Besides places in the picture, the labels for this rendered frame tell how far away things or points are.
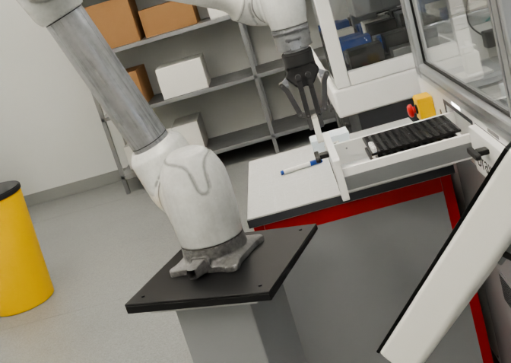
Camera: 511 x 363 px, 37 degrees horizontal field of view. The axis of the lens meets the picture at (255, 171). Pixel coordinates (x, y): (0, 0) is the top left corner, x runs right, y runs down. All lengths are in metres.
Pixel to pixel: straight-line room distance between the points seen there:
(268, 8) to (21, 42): 4.78
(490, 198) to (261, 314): 1.12
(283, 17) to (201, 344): 0.79
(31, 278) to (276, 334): 2.62
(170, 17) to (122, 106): 3.95
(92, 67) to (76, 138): 4.66
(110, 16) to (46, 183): 1.64
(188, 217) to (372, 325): 0.76
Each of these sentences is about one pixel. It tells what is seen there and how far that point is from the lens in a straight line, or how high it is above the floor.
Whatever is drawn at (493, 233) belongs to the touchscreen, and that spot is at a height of 1.11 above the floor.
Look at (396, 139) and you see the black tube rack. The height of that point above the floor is 0.90.
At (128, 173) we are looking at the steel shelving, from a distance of 6.01.
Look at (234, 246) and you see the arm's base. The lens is 1.78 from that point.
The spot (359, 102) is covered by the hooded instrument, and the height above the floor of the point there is 0.84.
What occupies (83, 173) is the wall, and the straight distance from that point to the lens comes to 6.58.
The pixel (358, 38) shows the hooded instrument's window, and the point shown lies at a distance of 2.75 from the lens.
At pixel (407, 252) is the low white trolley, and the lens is 2.20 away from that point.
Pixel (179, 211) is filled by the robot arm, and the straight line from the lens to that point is 1.75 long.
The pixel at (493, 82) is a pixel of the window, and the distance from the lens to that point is 1.66.
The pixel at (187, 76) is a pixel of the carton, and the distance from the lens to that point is 5.78.
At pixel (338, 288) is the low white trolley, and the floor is 0.49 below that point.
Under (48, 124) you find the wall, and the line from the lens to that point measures 6.55.
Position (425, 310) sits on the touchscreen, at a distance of 0.85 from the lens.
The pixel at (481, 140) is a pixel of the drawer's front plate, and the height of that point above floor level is 0.92.
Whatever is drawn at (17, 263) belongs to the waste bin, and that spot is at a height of 0.27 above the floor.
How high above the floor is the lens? 1.42
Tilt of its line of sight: 15 degrees down
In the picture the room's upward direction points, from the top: 17 degrees counter-clockwise
